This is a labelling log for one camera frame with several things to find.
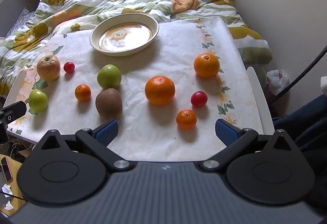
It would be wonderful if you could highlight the grey headboard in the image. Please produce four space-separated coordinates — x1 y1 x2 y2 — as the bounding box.
0 0 40 37

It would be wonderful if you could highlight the cream bowl with duck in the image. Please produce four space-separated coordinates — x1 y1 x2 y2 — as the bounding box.
89 13 159 57

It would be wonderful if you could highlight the small red tomato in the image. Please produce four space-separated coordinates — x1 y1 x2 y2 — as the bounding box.
63 62 75 74

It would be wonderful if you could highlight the wrinkled red-yellow apple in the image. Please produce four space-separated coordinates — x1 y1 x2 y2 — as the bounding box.
37 55 60 81

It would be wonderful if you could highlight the black cable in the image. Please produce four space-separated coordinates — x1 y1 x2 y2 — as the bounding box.
268 45 327 105

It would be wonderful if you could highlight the brown kiwi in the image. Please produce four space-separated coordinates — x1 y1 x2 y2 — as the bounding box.
95 88 122 121

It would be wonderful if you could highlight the large orange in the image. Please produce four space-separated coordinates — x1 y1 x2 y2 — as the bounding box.
144 76 176 105
193 52 220 78

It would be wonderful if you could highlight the striped floral duvet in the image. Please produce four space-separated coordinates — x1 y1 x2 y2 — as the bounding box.
1 0 273 96

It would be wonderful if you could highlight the small green apple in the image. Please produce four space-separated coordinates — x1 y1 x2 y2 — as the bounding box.
28 90 48 113

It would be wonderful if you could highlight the floral white tablecloth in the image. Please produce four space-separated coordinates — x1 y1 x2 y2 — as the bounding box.
8 18 263 161

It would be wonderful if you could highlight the small mandarin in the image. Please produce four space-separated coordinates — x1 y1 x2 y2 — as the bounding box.
74 84 91 102
176 109 197 130

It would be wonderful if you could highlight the white plastic bag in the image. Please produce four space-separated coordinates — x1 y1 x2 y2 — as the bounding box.
266 69 289 96

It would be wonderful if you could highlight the smartphone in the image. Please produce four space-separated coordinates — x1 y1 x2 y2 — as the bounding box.
1 157 13 183

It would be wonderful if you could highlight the patterned pillow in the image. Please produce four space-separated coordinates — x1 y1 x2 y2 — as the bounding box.
6 8 35 37

